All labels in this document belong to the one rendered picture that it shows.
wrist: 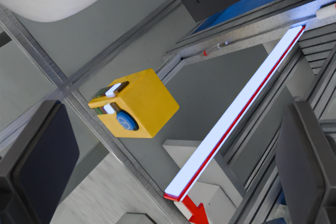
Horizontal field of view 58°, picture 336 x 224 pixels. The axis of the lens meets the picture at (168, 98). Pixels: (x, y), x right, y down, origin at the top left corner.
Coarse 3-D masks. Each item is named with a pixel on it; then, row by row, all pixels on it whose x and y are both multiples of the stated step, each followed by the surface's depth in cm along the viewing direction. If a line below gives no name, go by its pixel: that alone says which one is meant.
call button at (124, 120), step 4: (120, 112) 55; (116, 116) 56; (120, 116) 55; (124, 116) 54; (128, 116) 55; (120, 120) 56; (124, 120) 55; (128, 120) 54; (132, 120) 55; (124, 124) 56; (128, 124) 55; (132, 124) 55; (124, 128) 58; (128, 128) 56; (132, 128) 56
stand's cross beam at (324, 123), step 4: (320, 120) 98; (324, 120) 97; (328, 120) 96; (332, 120) 95; (320, 124) 97; (324, 124) 96; (328, 124) 95; (332, 124) 94; (324, 128) 95; (328, 128) 94; (332, 128) 93; (324, 132) 96; (328, 132) 95; (332, 132) 94; (332, 136) 95
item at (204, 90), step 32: (128, 0) 112; (160, 0) 120; (32, 32) 92; (64, 32) 97; (96, 32) 103; (160, 32) 119; (64, 64) 96; (96, 64) 102; (128, 64) 109; (160, 64) 118; (192, 64) 127; (224, 64) 138; (256, 64) 151; (192, 96) 125; (224, 96) 136; (256, 96) 149; (288, 96) 164; (192, 128) 124; (256, 128) 146; (160, 160) 113; (256, 160) 144
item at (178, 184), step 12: (288, 36) 45; (276, 48) 44; (276, 60) 41; (264, 72) 40; (252, 84) 39; (240, 96) 38; (228, 108) 38; (240, 108) 36; (228, 120) 35; (216, 132) 35; (204, 144) 34; (192, 156) 34; (204, 156) 32; (192, 168) 32; (180, 180) 31; (168, 192) 31
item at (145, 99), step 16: (128, 80) 59; (144, 80) 55; (160, 80) 57; (112, 96) 55; (128, 96) 53; (144, 96) 55; (160, 96) 57; (128, 112) 54; (144, 112) 55; (160, 112) 57; (112, 128) 65; (144, 128) 55; (160, 128) 56
